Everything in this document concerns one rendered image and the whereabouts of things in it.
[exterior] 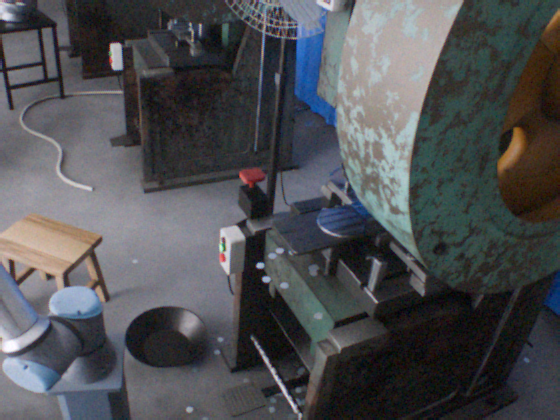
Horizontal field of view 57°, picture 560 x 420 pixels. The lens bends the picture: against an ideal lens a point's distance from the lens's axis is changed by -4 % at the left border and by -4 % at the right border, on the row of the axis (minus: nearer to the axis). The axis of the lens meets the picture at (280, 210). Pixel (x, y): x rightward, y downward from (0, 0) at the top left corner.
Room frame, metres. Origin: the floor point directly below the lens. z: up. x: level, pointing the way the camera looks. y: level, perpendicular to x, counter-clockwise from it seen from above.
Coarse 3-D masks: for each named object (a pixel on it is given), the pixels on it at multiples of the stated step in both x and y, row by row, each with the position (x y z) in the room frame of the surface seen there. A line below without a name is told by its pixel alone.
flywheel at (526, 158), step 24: (552, 24) 0.82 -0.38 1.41; (552, 48) 0.81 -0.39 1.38; (528, 72) 0.79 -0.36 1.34; (552, 72) 0.81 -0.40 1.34; (528, 96) 0.80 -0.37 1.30; (552, 96) 0.81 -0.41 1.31; (528, 120) 0.82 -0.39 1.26; (552, 120) 0.84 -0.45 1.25; (528, 144) 0.83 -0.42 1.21; (552, 144) 0.86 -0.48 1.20; (504, 168) 0.82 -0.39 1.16; (528, 168) 0.84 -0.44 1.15; (552, 168) 0.88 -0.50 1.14; (504, 192) 0.82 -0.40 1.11; (528, 192) 0.86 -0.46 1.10; (552, 192) 0.90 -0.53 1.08; (528, 216) 0.86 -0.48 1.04; (552, 216) 0.87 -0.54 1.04
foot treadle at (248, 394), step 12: (252, 384) 1.07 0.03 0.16; (288, 384) 1.10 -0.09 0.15; (300, 384) 1.10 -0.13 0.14; (228, 396) 1.01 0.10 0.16; (240, 396) 1.02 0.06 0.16; (252, 396) 1.02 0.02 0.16; (264, 396) 1.03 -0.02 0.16; (228, 408) 0.97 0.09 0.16; (240, 408) 0.98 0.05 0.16; (252, 408) 0.98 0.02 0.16
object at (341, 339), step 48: (528, 288) 1.18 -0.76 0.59; (336, 336) 0.87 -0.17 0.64; (384, 336) 0.90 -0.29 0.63; (432, 336) 1.01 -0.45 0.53; (480, 336) 1.12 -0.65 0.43; (528, 336) 1.26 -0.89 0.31; (336, 384) 0.86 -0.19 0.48; (384, 384) 0.96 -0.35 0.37; (432, 384) 1.07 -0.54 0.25; (480, 384) 1.19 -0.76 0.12
